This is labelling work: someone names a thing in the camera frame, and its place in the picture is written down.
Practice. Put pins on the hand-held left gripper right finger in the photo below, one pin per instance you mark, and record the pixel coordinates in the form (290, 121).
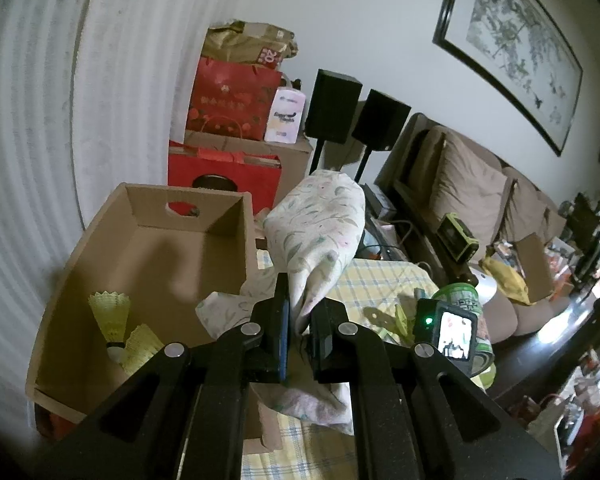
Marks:
(322, 340)

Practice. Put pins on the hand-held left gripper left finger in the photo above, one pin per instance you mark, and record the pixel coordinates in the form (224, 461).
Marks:
(282, 330)

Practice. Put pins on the green tin can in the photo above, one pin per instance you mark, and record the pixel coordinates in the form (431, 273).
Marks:
(455, 295)

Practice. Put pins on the teal plastic stick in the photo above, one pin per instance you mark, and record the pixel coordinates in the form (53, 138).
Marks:
(420, 294)

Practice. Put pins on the floral white cloth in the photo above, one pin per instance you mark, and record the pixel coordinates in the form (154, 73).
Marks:
(320, 230)

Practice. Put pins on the yellow shuttlecock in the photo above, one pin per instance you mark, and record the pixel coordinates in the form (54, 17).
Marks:
(140, 347)
(110, 315)

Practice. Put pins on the white rounded appliance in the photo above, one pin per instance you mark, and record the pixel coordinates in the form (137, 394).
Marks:
(485, 285)

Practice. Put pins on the yellow plaid tablecloth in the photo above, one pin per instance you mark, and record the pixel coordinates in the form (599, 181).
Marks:
(370, 280)

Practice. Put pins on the yellow cloth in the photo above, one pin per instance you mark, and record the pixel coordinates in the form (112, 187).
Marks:
(505, 280)

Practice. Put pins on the brown sofa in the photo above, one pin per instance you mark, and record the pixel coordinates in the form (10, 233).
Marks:
(530, 315)

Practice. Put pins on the dark wooden table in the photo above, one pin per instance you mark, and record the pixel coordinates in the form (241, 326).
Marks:
(540, 360)

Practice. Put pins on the green framed black device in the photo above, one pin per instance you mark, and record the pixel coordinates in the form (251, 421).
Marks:
(457, 237)

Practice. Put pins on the small brown cardboard box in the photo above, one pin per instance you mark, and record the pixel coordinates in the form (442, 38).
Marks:
(535, 260)

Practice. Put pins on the grey device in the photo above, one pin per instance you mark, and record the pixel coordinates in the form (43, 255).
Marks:
(377, 202)

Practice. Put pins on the brown sofa cushion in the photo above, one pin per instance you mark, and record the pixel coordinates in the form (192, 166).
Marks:
(470, 185)
(525, 205)
(555, 217)

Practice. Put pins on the red gift box black oval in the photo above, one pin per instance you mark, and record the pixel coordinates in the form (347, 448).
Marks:
(250, 180)

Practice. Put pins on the large closed cardboard box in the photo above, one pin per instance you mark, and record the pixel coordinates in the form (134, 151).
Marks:
(295, 160)

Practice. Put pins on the small white pink bag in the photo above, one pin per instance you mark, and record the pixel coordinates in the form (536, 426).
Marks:
(285, 115)

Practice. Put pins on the black speaker on stand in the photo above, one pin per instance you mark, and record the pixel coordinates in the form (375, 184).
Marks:
(332, 105)
(380, 120)

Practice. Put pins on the red gift bag gold print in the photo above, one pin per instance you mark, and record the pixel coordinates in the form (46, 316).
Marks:
(230, 100)

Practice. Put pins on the crumpled brown paper bag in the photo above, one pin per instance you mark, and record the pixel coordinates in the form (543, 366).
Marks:
(250, 42)

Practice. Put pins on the black framed ink painting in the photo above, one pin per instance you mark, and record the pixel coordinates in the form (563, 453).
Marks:
(520, 40)

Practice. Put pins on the white pleated curtain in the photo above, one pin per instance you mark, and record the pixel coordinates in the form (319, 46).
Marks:
(30, 135)

